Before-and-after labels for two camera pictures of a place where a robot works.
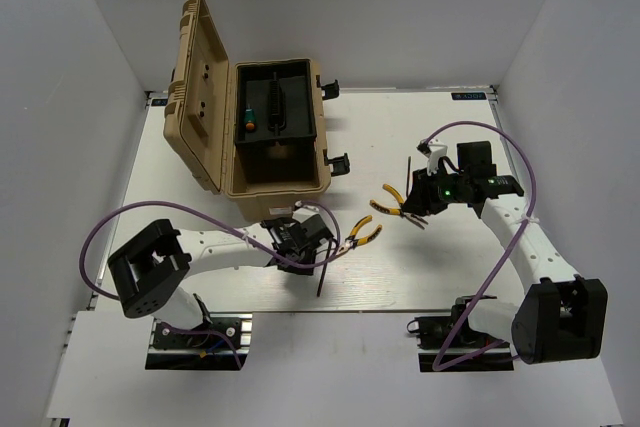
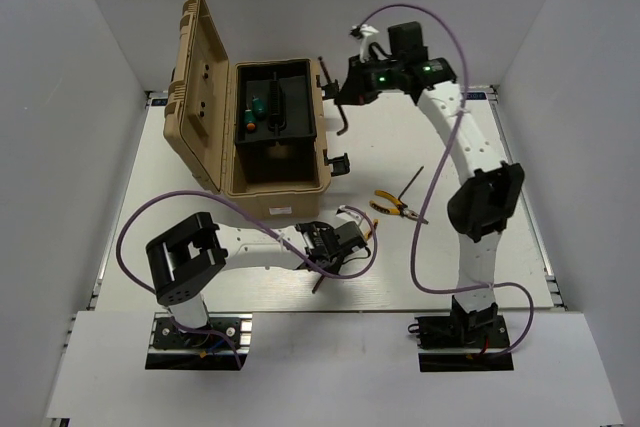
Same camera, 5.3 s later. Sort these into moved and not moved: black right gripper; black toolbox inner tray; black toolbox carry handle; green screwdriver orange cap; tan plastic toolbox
Moved: black right gripper
Not moved: green screwdriver orange cap; tan plastic toolbox; black toolbox inner tray; black toolbox carry handle
